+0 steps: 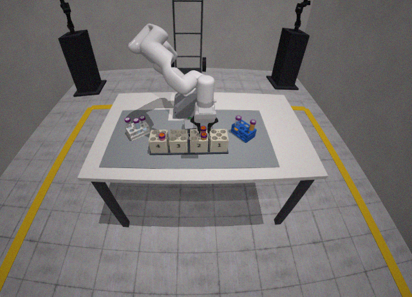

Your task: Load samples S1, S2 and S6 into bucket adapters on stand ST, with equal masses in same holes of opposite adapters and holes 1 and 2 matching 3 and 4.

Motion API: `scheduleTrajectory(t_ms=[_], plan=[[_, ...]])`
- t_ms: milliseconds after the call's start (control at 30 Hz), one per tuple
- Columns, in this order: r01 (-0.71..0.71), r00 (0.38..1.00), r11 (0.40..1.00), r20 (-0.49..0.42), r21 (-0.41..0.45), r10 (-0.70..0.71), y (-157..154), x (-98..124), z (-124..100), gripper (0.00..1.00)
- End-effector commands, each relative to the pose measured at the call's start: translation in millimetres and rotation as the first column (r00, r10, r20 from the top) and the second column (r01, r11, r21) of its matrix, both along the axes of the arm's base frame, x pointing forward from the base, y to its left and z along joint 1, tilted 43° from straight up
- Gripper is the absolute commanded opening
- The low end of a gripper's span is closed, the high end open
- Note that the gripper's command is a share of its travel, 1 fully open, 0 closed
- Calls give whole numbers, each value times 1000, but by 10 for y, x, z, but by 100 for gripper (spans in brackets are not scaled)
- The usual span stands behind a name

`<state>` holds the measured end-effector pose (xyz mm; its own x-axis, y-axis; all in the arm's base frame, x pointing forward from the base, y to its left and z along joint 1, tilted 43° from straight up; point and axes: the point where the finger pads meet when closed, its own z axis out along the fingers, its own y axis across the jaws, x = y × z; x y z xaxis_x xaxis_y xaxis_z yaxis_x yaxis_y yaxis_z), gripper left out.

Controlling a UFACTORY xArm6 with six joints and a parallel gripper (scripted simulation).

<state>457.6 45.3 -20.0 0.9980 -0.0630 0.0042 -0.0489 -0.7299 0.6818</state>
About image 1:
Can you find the blue tube rack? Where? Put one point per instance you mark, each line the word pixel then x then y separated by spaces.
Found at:
pixel 242 132

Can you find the beige bucket adapter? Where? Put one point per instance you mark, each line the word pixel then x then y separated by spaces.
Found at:
pixel 218 140
pixel 155 144
pixel 178 141
pixel 197 145

